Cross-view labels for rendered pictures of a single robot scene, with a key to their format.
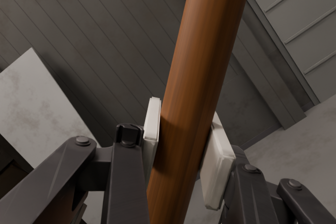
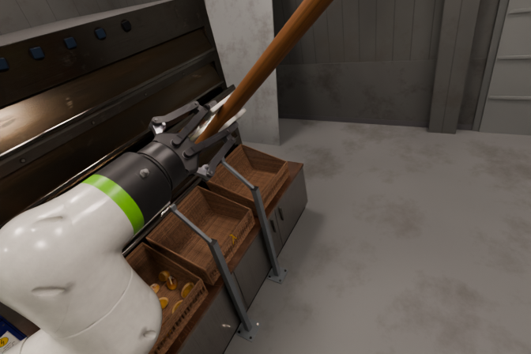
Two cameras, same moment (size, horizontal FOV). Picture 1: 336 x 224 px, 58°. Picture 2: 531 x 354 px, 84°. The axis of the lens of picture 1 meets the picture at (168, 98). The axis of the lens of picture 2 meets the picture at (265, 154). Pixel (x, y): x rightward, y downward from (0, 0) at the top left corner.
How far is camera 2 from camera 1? 0.42 m
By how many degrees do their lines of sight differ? 30
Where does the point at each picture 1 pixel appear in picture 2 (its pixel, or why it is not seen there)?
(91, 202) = not seen: hidden behind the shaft
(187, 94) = (229, 104)
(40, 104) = not seen: outside the picture
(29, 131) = not seen: outside the picture
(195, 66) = (233, 99)
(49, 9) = not seen: outside the picture
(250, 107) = (416, 94)
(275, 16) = (514, 24)
